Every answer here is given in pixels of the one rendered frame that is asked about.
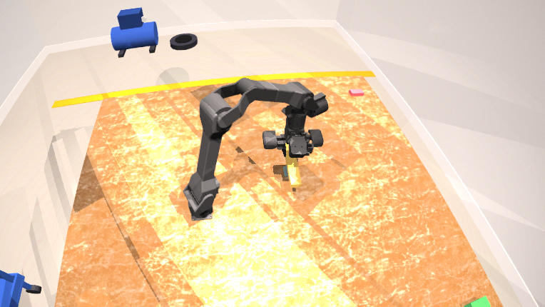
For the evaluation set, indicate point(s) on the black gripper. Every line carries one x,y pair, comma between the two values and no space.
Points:
271,141

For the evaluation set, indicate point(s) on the green rectangular block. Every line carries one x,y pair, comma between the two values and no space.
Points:
481,302

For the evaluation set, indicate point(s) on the yellow bar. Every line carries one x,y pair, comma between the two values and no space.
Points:
293,170

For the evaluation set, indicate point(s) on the small red block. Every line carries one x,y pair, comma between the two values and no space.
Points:
356,92

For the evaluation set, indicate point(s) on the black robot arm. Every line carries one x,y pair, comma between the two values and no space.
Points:
217,117

